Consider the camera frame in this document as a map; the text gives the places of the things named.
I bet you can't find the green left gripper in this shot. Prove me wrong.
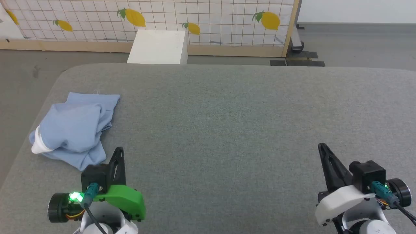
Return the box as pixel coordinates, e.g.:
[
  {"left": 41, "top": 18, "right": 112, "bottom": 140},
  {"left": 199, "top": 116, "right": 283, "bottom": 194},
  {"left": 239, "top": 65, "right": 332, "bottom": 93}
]
[{"left": 48, "top": 147, "right": 146, "bottom": 223}]

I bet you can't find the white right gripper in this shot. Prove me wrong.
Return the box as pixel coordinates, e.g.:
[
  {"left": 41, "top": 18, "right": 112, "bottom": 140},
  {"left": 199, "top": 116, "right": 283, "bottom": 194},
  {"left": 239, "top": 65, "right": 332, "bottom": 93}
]
[{"left": 315, "top": 143, "right": 412, "bottom": 227}]

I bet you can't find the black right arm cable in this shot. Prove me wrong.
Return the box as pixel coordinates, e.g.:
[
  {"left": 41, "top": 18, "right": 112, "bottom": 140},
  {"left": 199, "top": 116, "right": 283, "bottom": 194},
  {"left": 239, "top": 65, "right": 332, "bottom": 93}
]
[{"left": 371, "top": 181, "right": 416, "bottom": 227}]

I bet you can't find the white box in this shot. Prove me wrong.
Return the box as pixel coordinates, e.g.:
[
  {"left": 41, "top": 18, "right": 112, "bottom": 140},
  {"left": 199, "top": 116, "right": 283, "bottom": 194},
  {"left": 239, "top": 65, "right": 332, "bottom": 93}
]
[{"left": 127, "top": 29, "right": 188, "bottom": 65}]

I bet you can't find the black floor plate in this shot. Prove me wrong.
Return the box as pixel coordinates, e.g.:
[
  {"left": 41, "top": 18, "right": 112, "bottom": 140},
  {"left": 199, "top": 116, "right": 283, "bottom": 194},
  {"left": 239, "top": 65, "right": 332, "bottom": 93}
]
[{"left": 286, "top": 51, "right": 326, "bottom": 67}]

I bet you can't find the lemon print partition panel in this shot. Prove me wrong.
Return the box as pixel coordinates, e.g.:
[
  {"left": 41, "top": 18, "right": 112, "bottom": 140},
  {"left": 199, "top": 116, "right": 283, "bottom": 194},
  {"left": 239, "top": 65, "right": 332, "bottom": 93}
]
[{"left": 0, "top": 0, "right": 300, "bottom": 58}]

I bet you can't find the grey metal stand foot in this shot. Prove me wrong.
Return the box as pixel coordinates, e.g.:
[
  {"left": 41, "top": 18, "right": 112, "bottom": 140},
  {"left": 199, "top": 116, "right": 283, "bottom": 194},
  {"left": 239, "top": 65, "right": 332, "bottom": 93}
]
[{"left": 290, "top": 23, "right": 305, "bottom": 53}]

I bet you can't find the light blue polo shirt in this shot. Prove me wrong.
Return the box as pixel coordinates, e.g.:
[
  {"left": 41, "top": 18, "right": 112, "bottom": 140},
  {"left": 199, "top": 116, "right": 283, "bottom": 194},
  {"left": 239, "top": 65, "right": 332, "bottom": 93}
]
[{"left": 29, "top": 92, "right": 121, "bottom": 171}]

